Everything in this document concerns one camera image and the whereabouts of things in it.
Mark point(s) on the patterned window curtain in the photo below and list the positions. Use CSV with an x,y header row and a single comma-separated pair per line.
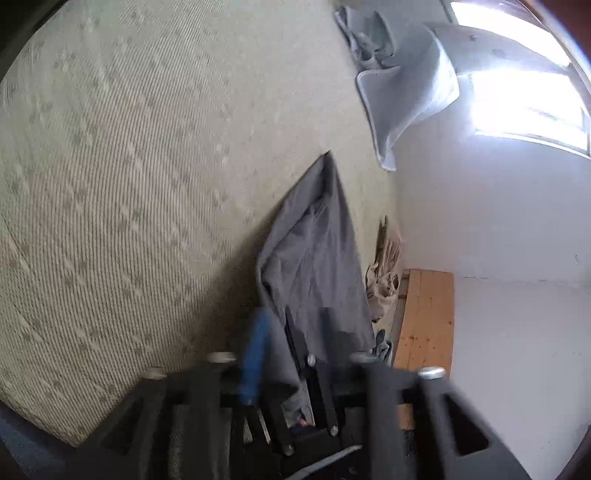
x,y
464,50

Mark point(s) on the wooden headboard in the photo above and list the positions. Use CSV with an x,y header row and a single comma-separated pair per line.
x,y
427,332

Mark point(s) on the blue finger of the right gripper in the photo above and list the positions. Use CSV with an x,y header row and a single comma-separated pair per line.
x,y
326,372
306,349

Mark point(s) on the beige crumpled garment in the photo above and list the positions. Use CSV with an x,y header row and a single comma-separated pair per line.
x,y
382,277

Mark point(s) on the beige woven bed mattress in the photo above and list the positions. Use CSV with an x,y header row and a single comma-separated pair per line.
x,y
145,149

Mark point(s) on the blue-grey garment at edge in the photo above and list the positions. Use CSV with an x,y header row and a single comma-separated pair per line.
x,y
383,347

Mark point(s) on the window with frame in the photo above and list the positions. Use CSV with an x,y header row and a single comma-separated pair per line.
x,y
534,94

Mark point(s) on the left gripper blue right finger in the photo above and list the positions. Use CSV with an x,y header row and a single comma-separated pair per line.
x,y
371,385

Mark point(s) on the dark grey pants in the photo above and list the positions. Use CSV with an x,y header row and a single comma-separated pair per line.
x,y
309,276

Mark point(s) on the light blue blanket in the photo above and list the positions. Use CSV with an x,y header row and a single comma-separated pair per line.
x,y
401,82

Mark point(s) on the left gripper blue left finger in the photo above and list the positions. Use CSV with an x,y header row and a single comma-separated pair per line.
x,y
253,363

